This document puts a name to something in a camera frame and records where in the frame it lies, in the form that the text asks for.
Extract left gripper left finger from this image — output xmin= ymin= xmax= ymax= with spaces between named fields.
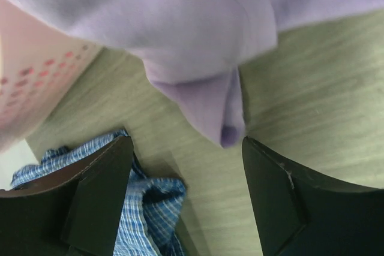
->
xmin=1 ymin=136 xmax=133 ymax=255

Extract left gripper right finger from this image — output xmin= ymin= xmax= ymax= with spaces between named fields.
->
xmin=242 ymin=137 xmax=383 ymax=255

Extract purple t shirt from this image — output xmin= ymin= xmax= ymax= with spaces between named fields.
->
xmin=8 ymin=0 xmax=383 ymax=147

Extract white plastic basket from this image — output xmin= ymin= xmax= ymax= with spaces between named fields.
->
xmin=1 ymin=0 xmax=103 ymax=151

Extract blue checkered shirt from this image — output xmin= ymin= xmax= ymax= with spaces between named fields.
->
xmin=10 ymin=129 xmax=187 ymax=255

